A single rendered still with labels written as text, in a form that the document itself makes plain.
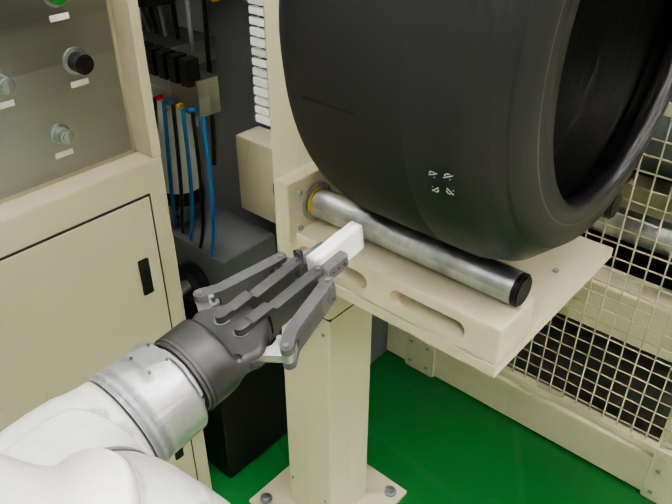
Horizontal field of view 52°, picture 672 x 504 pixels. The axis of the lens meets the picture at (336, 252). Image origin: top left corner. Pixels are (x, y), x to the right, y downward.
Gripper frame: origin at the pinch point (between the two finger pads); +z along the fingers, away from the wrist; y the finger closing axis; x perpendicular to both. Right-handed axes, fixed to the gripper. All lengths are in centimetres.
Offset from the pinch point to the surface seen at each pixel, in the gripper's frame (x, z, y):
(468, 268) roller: 14.1, 19.1, -3.7
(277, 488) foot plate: 104, 14, 44
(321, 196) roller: 13.5, 20.0, 21.8
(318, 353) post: 53, 21, 29
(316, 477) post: 90, 16, 31
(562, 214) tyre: 4.9, 23.8, -12.8
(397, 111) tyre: -12.0, 8.8, -1.6
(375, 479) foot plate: 107, 31, 27
